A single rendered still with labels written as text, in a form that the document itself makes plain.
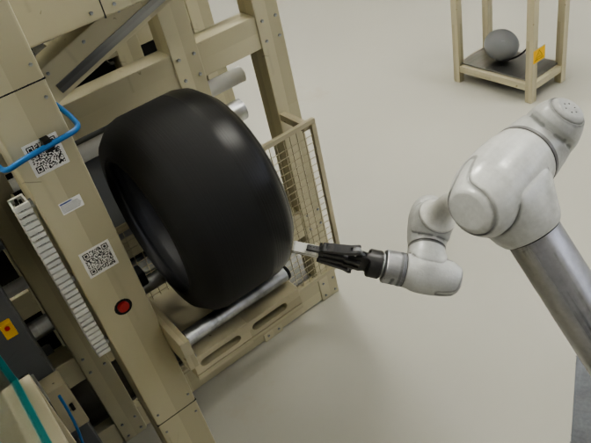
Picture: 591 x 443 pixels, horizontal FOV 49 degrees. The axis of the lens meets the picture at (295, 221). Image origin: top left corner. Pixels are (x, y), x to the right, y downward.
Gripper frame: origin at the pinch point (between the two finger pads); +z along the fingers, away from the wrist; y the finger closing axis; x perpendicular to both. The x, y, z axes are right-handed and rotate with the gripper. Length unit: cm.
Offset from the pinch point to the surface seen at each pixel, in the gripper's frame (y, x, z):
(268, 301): 18.2, -8.8, 6.4
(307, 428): 102, -23, -19
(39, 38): -33, 22, 71
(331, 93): 202, 228, -12
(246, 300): 14.2, -11.5, 12.4
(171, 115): -26.3, 13.5, 38.2
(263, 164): -24.2, 6.9, 14.8
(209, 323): 14.0, -19.9, 20.6
